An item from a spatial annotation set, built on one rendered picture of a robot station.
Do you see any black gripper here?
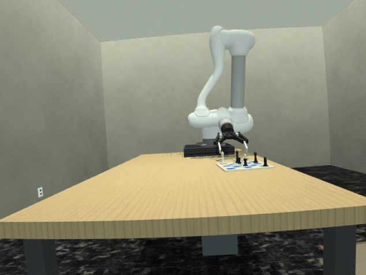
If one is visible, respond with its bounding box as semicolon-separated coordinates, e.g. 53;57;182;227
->
214;123;248;154

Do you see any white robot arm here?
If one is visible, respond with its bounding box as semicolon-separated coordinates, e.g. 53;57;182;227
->
188;25;255;147

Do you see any blue and white checkered chessboard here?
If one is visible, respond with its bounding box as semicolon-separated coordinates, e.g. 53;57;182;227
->
216;161;275;172

